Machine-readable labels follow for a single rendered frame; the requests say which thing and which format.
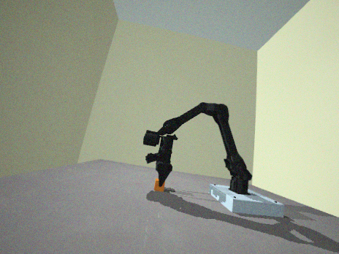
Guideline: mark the orange block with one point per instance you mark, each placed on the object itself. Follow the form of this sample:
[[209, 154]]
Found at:
[[157, 187]]

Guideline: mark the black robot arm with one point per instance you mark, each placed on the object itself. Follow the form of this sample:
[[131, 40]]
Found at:
[[234, 162]]

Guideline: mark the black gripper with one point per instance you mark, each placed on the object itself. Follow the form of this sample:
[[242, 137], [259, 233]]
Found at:
[[164, 167]]

